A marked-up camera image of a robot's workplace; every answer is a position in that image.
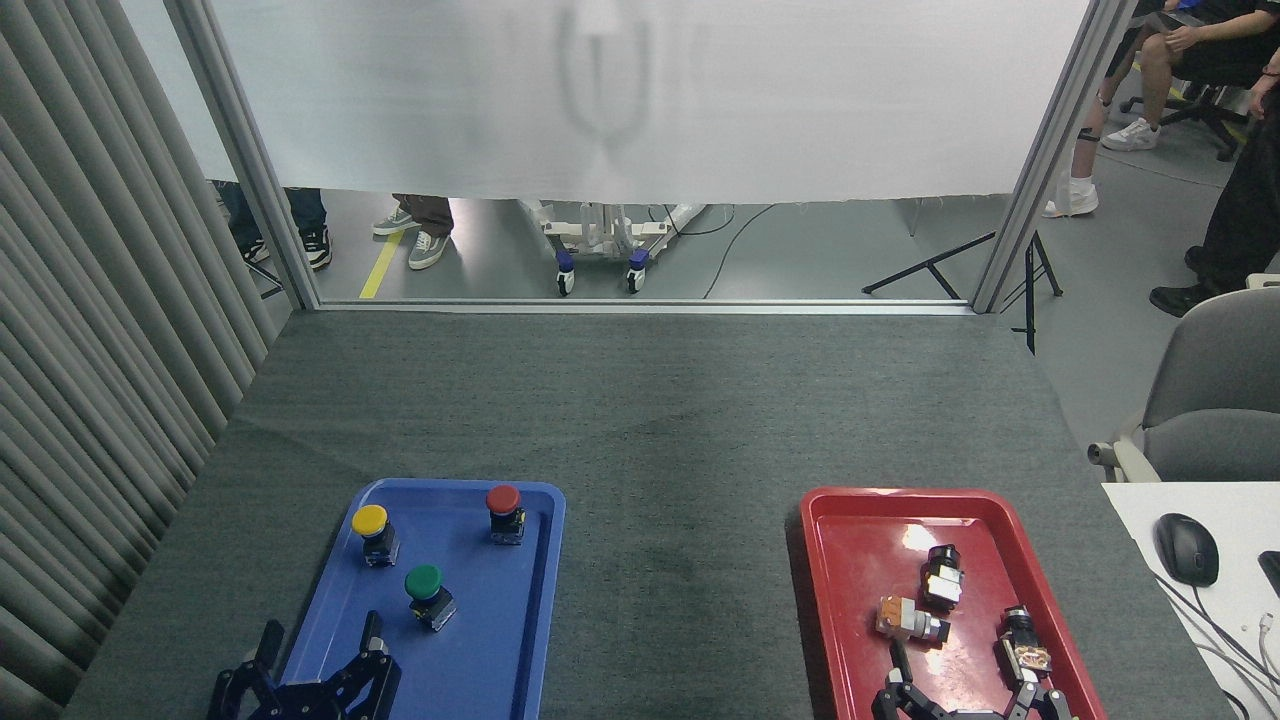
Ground blue plastic tray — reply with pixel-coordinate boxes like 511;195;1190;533
265;478;567;720

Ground white hanging cloth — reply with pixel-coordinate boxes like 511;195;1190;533
120;0;1097;207

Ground red push button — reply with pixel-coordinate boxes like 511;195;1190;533
485;485;527;546

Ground black and white switch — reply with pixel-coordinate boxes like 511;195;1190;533
921;545;965;611

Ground person behind post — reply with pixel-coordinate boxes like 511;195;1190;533
214;181;333;272

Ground seated person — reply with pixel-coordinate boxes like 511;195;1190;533
1043;0;1280;219

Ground white desk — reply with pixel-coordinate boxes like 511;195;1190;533
1102;481;1280;720

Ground green push button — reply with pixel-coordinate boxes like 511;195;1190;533
404;564;458;632

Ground orange and silver switch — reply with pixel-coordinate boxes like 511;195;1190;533
876;596;952;645

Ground silver frame rail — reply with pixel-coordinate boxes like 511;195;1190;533
318;297;977;318

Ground red plastic tray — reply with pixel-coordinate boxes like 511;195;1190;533
800;487;1109;720

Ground yellow floor tape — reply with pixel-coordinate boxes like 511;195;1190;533
359;230;405;300

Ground black swivel chair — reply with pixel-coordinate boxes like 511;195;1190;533
1119;78;1253;163

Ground black computer mouse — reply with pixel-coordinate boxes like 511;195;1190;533
1153;513;1221;588

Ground yellow push button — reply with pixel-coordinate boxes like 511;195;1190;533
351;504;401;568

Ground white stand on wheels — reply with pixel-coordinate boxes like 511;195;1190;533
519;201;707;297

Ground grey office chair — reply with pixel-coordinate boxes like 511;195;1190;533
1088;285;1280;485

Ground black floor cable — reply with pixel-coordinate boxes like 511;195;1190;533
702;203;780;300

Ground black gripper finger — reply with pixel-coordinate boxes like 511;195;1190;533
872;640;953;720
208;620;301;720
1003;676;1079;720
300;611;403;720

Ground black switch with orange base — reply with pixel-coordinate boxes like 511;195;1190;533
998;605;1054;683

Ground person behind cloth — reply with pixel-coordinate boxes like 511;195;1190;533
372;193;456;271

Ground grey ribbed curtain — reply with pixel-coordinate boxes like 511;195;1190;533
0;0;282;720

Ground grey desk cables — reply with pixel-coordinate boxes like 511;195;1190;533
1150;570;1280;701

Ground standing person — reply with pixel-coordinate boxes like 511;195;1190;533
1149;62;1280;319

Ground black tripod stand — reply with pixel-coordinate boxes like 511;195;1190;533
862;230;1064;357

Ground silver frame post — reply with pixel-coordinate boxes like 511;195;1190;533
972;0;1141;315
165;0;323;311

